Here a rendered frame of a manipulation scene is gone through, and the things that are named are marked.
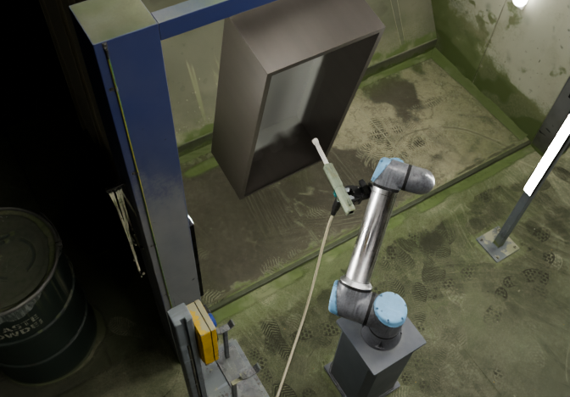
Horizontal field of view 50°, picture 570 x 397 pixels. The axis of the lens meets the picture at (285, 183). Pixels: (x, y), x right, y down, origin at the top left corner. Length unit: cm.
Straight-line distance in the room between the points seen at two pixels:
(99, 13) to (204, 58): 243
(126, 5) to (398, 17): 334
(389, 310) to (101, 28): 170
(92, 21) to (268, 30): 106
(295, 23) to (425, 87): 236
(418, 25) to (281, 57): 258
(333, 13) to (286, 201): 163
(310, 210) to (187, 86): 114
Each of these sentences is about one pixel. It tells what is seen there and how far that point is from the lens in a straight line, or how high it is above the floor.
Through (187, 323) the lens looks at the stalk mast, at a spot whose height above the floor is 162.
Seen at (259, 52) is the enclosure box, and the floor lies 166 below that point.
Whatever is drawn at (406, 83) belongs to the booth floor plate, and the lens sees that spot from 486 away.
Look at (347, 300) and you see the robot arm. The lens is 273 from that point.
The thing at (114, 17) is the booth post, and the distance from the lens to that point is 172.
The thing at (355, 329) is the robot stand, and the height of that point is 64.
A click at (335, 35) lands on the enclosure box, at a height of 164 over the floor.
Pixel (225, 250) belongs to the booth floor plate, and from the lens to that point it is 381.
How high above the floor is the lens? 334
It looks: 54 degrees down
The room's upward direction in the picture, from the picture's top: 4 degrees clockwise
